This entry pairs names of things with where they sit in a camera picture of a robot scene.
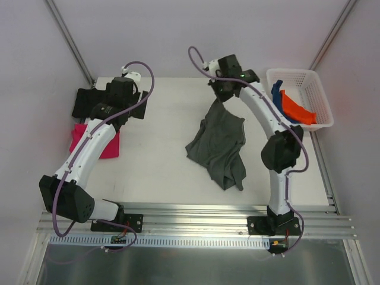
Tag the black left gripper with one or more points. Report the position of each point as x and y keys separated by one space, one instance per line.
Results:
x=138 y=104

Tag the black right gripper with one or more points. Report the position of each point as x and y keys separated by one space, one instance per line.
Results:
x=224 y=94

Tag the grey t shirt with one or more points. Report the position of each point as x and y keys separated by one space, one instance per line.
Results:
x=217 y=145

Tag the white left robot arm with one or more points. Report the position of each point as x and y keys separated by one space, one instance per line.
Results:
x=64 y=193

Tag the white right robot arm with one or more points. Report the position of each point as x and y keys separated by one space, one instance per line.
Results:
x=279 y=154

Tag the black folded t shirt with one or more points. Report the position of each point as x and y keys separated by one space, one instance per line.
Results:
x=86 y=100

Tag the pink folded t shirt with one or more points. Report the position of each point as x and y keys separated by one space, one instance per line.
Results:
x=111 y=151

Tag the blue t shirt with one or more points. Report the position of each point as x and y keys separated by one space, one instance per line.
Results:
x=277 y=100

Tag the orange t shirt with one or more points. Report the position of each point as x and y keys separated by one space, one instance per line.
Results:
x=296 y=112

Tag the white plastic basket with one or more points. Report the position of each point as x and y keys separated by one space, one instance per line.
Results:
x=304 y=87

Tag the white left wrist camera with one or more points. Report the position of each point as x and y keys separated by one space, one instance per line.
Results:
x=135 y=76

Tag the left aluminium corner post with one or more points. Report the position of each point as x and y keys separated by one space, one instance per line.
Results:
x=69 y=40

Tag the aluminium corner post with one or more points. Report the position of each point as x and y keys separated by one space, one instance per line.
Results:
x=333 y=33
x=69 y=40

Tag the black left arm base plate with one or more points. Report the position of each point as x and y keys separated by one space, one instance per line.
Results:
x=133 y=221

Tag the white slotted cable duct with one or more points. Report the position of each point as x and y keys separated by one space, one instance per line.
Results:
x=163 y=241

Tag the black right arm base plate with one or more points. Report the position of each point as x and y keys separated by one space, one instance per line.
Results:
x=273 y=225

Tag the right aluminium corner post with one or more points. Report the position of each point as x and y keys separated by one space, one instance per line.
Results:
x=333 y=33

